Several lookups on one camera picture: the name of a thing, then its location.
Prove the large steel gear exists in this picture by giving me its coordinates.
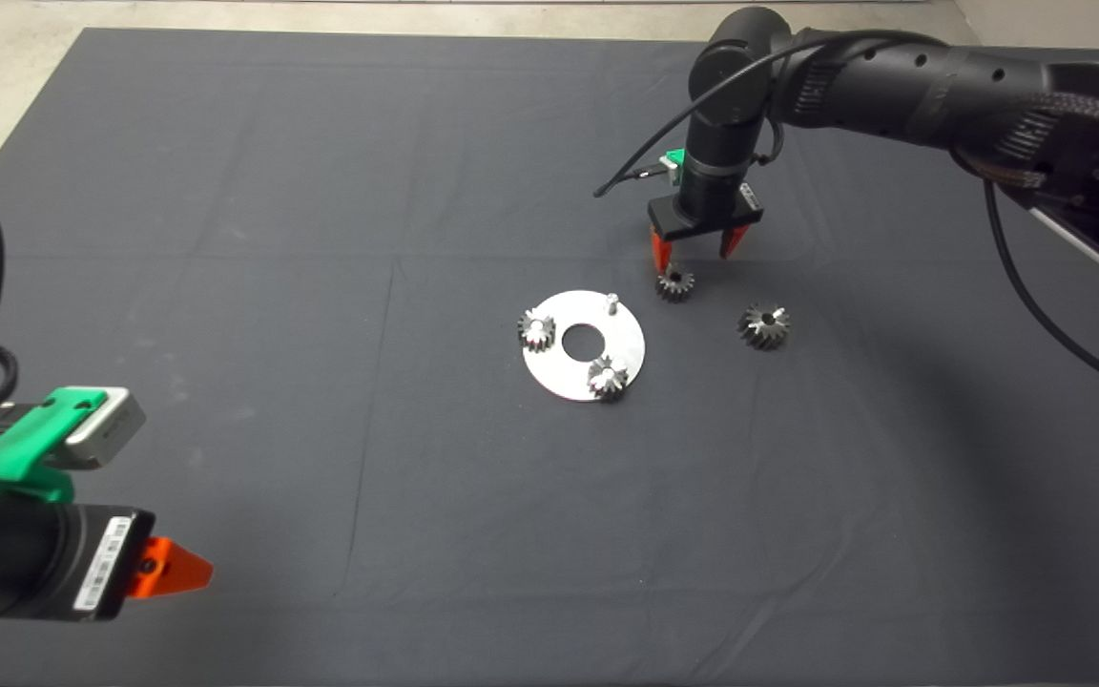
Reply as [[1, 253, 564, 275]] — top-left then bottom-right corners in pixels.
[[738, 302, 792, 351]]

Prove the dark grey table cloth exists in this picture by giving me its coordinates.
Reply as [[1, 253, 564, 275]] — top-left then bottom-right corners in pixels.
[[0, 27, 1099, 687]]

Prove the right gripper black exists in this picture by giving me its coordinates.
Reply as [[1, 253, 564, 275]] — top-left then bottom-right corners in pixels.
[[648, 141, 765, 276]]

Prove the small steel gear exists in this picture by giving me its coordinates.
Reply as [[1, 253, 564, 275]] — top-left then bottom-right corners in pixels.
[[518, 309, 558, 352], [655, 265, 696, 303], [588, 355, 631, 402]]

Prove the right black camera cable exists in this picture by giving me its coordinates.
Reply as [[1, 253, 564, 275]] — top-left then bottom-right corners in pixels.
[[593, 27, 1099, 404]]

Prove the left green camera mount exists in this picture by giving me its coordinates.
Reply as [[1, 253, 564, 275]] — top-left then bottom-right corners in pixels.
[[0, 386, 110, 504]]

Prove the round metal plate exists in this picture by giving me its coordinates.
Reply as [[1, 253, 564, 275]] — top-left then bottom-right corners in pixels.
[[522, 289, 647, 403]]

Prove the left grey wrist camera box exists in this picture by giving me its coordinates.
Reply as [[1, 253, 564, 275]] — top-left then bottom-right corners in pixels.
[[63, 388, 147, 468]]

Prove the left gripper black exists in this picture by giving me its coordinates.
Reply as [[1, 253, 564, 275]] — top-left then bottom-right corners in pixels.
[[0, 499, 216, 624]]

